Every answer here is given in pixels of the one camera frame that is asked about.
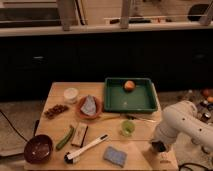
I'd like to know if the dark metal cup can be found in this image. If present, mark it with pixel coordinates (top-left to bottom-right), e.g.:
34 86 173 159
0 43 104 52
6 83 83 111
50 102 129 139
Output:
151 141 166 153

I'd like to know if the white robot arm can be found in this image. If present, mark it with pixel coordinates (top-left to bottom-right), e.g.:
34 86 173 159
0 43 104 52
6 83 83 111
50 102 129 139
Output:
150 101 213 153

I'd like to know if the green plastic tray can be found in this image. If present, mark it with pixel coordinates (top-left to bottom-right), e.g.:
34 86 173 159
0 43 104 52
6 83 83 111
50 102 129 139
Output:
104 77 158 114

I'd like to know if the orange fruit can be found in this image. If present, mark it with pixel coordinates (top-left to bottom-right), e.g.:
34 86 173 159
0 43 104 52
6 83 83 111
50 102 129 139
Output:
124 80 136 91

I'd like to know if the orange plate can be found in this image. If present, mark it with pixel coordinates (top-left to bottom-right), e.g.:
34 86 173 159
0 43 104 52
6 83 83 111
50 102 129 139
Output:
75 96 103 120

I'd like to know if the grey crumpled cloth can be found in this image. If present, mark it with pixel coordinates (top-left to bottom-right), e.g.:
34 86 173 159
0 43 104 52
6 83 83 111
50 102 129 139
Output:
80 95 96 116

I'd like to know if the white small cup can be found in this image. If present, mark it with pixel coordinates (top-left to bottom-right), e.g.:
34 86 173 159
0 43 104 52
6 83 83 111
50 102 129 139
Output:
64 88 79 103

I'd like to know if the green plastic cup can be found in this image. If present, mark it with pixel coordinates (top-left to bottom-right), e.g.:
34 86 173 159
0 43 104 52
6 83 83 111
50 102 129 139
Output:
121 120 135 137

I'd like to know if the wooden block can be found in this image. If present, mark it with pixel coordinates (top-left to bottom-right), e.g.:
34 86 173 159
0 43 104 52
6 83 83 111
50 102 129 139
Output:
71 122 88 147

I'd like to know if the wooden table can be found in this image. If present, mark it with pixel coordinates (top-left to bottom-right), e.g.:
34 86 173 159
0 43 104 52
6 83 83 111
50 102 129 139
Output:
24 82 178 171

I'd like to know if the green cucumber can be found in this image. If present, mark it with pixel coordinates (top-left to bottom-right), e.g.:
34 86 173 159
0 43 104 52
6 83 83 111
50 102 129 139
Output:
56 125 74 151

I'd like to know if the blue sponge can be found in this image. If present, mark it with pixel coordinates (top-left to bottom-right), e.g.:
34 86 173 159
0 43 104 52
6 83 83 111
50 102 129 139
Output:
103 146 127 167

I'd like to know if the white dish brush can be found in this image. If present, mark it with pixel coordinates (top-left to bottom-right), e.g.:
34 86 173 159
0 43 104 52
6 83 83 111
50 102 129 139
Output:
64 134 108 164

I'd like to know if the dark purple bowl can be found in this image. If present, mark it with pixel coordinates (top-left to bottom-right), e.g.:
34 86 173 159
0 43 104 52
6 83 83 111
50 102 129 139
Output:
24 134 53 164

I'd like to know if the spice bottle rack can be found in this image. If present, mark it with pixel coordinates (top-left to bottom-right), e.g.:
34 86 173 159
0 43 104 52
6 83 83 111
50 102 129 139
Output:
182 90 212 123

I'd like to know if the knife with wooden handle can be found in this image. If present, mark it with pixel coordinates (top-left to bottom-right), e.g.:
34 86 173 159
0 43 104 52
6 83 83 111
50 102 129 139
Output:
98 114 157 123

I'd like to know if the black cable left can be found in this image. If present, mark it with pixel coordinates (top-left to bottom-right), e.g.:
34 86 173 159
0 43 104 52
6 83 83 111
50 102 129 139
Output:
0 109 29 143

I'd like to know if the black cable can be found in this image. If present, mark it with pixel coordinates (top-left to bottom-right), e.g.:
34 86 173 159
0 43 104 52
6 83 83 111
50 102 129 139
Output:
0 109 29 143
178 162 212 171

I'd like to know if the black cable right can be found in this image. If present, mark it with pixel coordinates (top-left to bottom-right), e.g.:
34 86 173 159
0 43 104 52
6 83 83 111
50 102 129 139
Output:
178 162 212 171

